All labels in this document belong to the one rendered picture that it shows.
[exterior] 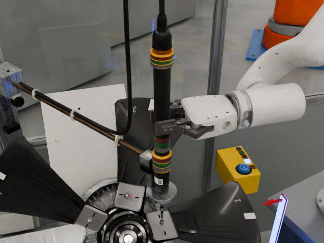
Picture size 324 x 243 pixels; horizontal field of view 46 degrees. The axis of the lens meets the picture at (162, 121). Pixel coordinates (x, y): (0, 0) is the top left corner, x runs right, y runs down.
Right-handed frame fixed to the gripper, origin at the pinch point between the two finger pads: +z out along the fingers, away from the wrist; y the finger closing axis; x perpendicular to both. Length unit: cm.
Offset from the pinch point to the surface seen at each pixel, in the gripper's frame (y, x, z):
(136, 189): 5.3, -23.4, 5.1
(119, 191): 8.4, -26.0, 8.8
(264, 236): 71, -150, -87
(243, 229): -5.0, -34.7, -20.9
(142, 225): -3.5, -26.7, 5.6
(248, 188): 21, -49, -37
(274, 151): 70, -80, -80
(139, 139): 14.7, -15.0, 2.0
